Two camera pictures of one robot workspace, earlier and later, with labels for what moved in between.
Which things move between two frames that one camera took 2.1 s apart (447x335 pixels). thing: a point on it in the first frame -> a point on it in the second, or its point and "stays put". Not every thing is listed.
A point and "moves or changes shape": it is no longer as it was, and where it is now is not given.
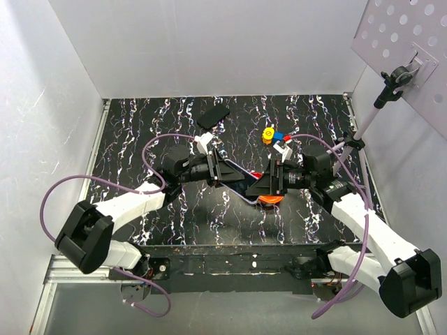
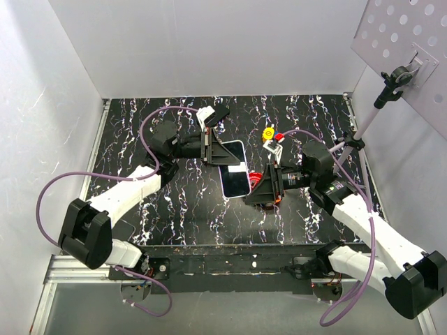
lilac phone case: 239,187 moves or changes shape
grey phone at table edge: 125,233 stays put
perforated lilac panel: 412,34 stays put
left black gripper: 218,170 -> 213,151
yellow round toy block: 267,135 stays put
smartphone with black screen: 239,186 moves or changes shape
